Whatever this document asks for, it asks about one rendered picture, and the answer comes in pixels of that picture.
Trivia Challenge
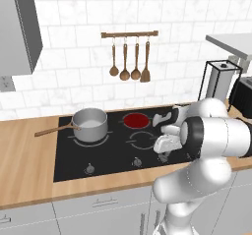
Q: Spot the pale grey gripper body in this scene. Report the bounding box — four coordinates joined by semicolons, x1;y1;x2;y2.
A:
153;134;183;154

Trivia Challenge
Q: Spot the red glowing burner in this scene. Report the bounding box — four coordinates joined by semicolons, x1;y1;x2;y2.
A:
122;112;151;129

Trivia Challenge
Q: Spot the grey hob knob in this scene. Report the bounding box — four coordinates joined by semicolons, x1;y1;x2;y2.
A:
131;156;144;168
83;162;96;176

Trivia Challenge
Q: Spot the black glass hob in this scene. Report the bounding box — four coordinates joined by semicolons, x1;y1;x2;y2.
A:
52;103;206;184

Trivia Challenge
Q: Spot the grey cupboard door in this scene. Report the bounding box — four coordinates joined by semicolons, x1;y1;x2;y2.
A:
147;193;171;235
54;201;153;235
210;168;252;235

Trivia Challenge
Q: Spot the wooden spatula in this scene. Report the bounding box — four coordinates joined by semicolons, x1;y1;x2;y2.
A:
139;40;153;84

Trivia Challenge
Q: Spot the wooden round spoon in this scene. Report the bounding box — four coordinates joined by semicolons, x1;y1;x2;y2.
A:
130;42;143;81

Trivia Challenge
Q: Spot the wooden ladle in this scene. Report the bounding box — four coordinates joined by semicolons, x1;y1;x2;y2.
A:
118;43;132;82

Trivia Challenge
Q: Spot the grey drawer front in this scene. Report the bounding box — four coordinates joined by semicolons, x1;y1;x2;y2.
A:
51;184;156;221
0;202;55;231

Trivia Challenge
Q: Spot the black countertop appliance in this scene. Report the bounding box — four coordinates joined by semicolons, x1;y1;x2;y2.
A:
227;76;252;119

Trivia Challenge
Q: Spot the small wooden spoon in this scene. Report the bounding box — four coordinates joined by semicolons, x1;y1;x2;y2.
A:
108;43;120;78

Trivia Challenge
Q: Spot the grey cupboard door handle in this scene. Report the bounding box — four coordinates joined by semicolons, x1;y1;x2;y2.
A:
140;212;148;235
154;208;162;232

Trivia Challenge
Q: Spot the black wire stand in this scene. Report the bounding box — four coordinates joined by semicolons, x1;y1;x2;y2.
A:
198;59;244;111

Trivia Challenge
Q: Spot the grey drawer handle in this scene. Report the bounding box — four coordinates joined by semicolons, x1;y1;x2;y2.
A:
92;197;119;208
0;214;13;225

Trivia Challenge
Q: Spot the grey pot with wooden handle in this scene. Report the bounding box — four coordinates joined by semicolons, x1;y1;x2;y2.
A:
33;107;109;145

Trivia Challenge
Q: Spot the wooden utensil rail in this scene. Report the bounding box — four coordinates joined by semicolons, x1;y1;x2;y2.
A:
100;29;159;39

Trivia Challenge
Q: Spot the grey wall shelf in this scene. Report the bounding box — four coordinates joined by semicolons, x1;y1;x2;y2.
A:
205;32;252;60

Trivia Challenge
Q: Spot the grey wall socket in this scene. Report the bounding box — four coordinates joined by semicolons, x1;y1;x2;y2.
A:
0;75;16;92

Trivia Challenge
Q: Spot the grey wall cupboard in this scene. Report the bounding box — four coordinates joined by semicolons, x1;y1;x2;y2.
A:
0;0;44;77

